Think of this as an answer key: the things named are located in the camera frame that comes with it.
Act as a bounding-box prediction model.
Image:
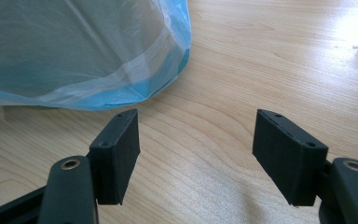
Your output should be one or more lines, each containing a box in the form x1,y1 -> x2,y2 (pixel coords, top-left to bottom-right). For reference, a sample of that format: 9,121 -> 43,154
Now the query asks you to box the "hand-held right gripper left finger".
89,108 -> 142,206

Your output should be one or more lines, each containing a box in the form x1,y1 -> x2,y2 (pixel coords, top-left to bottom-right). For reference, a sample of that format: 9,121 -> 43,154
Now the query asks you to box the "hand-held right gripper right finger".
252,108 -> 329,207

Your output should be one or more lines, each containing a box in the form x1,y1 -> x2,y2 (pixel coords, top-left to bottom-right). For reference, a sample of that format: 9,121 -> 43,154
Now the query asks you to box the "white and blue plastic bag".
0,0 -> 193,112

